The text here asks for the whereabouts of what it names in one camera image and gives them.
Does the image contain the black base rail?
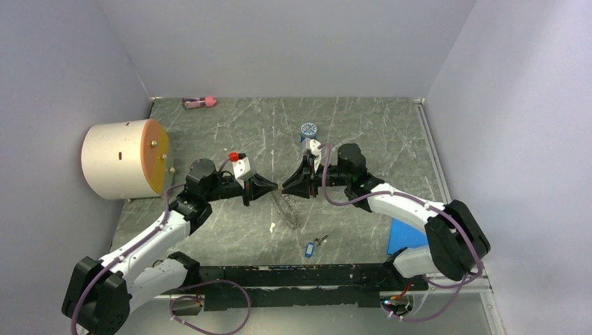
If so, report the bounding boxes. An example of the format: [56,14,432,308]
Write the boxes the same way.
[168,263,428,311]

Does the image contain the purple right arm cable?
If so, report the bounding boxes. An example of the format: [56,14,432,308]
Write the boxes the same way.
[320,143,484,323]

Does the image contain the cream cylinder with orange face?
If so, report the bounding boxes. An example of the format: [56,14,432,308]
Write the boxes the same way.
[80,119,175,200]

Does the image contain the blue round jar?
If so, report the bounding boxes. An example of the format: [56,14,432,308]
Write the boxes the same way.
[300,122,318,142]

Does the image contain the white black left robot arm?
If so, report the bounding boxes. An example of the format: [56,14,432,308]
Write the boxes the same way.
[61,155,278,334]

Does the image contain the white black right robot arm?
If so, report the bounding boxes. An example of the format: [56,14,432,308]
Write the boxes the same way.
[282,139,491,290]

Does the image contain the pink capped small bottle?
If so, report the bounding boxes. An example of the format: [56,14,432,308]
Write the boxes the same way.
[182,96,217,110]

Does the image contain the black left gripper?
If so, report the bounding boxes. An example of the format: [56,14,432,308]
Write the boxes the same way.
[204,172,278,207]

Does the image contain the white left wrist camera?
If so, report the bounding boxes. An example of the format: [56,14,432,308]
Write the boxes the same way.
[228,152,257,184]

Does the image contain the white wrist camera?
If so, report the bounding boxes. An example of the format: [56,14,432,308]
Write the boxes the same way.
[228,152,257,184]
[303,138,323,172]

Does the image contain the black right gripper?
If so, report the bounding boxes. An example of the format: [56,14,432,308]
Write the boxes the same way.
[282,156,351,199]

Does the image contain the blue flat sheet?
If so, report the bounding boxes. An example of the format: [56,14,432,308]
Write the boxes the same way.
[387,218,428,255]

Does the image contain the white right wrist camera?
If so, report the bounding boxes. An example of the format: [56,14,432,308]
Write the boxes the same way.
[303,138,323,172]

